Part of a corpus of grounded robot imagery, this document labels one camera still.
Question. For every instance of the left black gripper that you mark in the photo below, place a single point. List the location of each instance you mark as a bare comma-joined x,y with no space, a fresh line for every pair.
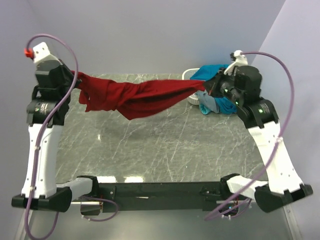
67,71

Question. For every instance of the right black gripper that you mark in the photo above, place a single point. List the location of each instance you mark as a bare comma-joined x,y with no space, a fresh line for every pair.
212,85

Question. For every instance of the red t shirt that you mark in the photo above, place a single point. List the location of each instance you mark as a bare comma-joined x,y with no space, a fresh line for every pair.
134,100

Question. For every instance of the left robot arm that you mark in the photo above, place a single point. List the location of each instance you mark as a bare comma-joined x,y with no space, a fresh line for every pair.
45,119

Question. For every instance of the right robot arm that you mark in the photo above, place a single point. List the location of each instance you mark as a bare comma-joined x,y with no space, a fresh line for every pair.
284,186

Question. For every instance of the teal blue t shirt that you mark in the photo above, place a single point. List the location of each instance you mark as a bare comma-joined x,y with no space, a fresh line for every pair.
207,72

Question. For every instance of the grey blue t shirt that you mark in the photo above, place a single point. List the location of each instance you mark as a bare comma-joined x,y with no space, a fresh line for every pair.
207,104

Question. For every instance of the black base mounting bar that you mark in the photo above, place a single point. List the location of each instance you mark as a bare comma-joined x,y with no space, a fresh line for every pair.
147,196

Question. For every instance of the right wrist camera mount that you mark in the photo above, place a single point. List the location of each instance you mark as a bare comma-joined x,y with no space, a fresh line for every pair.
238,60

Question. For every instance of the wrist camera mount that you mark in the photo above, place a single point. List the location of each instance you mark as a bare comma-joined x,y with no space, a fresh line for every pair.
41,56
238,60

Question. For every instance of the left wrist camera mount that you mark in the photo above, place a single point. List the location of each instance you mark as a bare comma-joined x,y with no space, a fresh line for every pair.
41,56

